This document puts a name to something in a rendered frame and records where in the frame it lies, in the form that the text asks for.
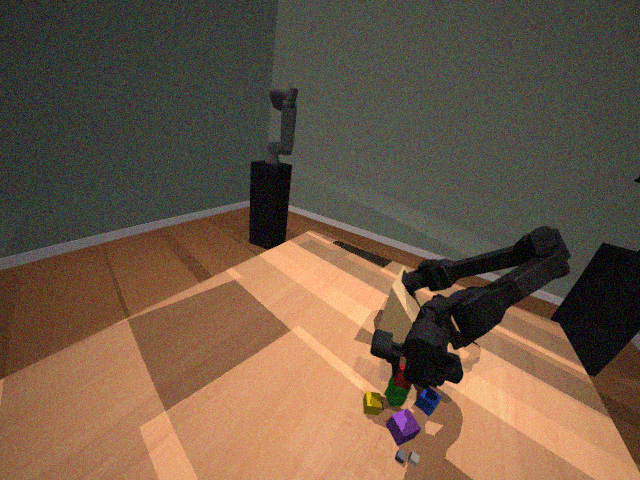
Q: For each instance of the purple block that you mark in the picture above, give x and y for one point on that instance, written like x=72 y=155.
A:
x=403 y=427

